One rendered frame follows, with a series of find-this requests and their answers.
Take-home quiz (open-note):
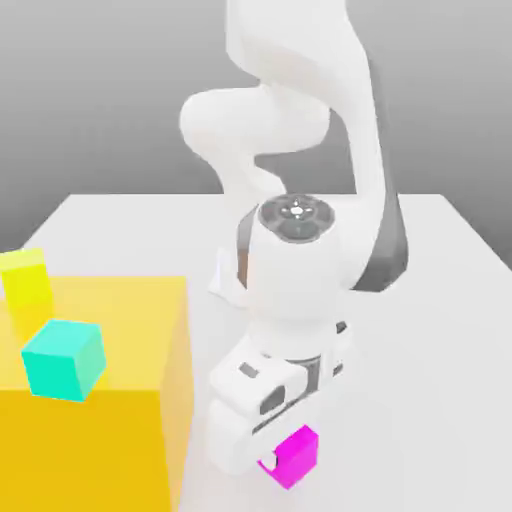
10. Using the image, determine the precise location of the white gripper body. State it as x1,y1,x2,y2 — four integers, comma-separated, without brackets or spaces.
207,393,317,478

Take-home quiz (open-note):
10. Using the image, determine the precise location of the small magenta cube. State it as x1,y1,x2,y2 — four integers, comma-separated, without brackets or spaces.
257,424,320,490

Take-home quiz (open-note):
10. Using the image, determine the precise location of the small teal cube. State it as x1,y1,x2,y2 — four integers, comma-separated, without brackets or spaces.
20,318,108,404

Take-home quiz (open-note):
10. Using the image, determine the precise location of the small yellow cube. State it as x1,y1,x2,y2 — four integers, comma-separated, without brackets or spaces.
0,247,56,324

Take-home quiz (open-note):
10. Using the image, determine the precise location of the large yellow box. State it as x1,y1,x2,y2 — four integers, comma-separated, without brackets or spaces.
0,275,196,512

